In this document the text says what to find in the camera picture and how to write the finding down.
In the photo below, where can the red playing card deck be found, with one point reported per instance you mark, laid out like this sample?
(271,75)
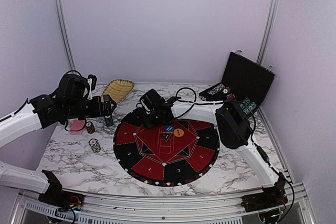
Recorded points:
(77,127)

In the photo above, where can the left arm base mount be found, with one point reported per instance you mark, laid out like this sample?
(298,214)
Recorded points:
(56,196)

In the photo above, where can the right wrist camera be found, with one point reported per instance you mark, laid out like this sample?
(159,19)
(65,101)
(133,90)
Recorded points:
(151,100)

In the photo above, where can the aluminium front rail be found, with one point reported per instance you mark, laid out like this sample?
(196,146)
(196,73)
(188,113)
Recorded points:
(214,208)

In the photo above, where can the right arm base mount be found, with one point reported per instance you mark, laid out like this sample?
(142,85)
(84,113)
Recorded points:
(269,197)

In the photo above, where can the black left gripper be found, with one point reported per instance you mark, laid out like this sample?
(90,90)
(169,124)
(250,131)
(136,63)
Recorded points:
(97,110)

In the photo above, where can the aluminium wall post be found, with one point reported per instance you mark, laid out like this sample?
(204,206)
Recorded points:
(273,7)
(64,34)

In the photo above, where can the black triangular button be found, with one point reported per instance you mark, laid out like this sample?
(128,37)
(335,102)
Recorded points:
(165,136)

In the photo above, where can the black poker chip case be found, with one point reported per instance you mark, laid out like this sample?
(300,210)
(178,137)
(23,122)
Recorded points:
(243,80)

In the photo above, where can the blue green chip stack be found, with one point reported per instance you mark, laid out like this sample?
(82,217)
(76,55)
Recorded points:
(108,121)

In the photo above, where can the woven bamboo tray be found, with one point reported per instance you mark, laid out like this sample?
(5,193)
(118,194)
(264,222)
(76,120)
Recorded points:
(119,89)

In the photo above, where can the right aluminium wall post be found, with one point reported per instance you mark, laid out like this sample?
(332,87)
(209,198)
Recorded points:
(273,7)

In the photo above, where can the white black chip stack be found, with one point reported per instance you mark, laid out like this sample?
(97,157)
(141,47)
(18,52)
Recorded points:
(94,144)

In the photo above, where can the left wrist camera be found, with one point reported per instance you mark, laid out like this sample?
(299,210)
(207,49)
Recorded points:
(91,81)

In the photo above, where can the blue round blind button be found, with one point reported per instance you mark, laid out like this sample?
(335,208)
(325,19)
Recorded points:
(169,128)

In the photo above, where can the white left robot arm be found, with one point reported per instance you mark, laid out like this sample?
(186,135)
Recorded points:
(72,99)

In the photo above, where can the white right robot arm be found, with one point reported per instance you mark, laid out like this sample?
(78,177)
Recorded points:
(233,128)

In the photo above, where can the left aluminium wall post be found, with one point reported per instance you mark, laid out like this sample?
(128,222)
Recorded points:
(64,34)

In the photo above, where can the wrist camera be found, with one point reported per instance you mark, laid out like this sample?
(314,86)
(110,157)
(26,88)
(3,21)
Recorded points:
(91,81)
(151,100)

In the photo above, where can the orange round blind button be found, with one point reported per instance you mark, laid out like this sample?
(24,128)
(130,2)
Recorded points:
(178,132)

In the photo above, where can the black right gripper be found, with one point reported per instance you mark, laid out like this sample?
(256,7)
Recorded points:
(148,123)

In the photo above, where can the orange black chip stack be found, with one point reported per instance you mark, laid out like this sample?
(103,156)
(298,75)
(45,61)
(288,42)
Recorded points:
(89,126)

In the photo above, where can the round red black poker mat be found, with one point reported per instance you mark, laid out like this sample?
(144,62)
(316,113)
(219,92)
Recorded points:
(144,155)

